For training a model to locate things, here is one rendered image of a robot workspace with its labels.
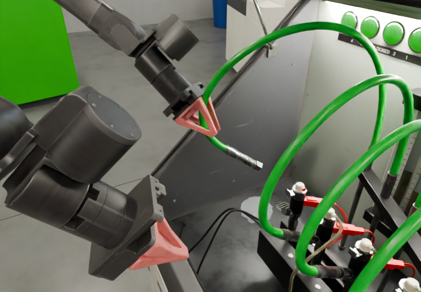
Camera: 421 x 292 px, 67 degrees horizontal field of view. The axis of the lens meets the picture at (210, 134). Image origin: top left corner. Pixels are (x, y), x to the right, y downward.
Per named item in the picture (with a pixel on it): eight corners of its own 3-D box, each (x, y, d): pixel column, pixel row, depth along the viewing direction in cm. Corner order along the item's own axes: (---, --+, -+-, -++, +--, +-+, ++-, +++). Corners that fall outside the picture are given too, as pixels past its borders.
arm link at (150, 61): (136, 63, 65) (126, 61, 60) (160, 39, 64) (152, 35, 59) (159, 88, 66) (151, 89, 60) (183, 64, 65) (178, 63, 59)
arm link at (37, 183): (4, 173, 31) (-16, 215, 26) (46, 124, 30) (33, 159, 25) (69, 203, 35) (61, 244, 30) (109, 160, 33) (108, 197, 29)
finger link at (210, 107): (232, 117, 66) (200, 83, 65) (225, 127, 59) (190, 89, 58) (209, 138, 68) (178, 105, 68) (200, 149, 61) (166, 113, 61)
